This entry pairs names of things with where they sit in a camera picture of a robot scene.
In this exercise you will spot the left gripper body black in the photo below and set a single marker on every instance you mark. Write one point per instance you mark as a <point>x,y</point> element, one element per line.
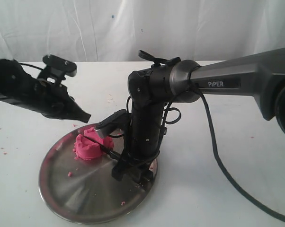
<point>50,100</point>

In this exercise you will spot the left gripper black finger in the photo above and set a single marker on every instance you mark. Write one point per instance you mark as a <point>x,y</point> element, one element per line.
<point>74,112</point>

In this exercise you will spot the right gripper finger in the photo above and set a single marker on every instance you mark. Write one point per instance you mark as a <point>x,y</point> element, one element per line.
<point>145,176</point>
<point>119,169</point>

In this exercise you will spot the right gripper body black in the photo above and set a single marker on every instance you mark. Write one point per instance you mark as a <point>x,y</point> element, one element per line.
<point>144,133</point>

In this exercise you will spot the black knife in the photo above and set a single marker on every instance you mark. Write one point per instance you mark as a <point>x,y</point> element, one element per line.
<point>114,155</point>

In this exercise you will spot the pink play dough lump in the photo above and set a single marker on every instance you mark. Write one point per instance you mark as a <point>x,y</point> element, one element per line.
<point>87,146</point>

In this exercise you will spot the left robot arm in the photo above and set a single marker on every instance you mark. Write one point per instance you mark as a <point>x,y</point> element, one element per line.
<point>13,82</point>

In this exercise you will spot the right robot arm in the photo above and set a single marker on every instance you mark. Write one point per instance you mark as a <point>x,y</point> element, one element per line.
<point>153,90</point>

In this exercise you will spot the round steel plate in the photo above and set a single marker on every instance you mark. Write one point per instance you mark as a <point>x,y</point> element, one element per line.
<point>84,192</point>

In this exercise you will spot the white backdrop sheet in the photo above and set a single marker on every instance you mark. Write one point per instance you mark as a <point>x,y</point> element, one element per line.
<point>115,30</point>

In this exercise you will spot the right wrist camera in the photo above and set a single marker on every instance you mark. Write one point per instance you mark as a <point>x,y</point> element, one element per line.
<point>118,120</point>

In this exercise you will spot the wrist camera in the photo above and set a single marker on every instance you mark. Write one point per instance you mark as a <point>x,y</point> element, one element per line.
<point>58,63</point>
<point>118,120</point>

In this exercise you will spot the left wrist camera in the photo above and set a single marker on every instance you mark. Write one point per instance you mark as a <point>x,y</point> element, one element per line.
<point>58,63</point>

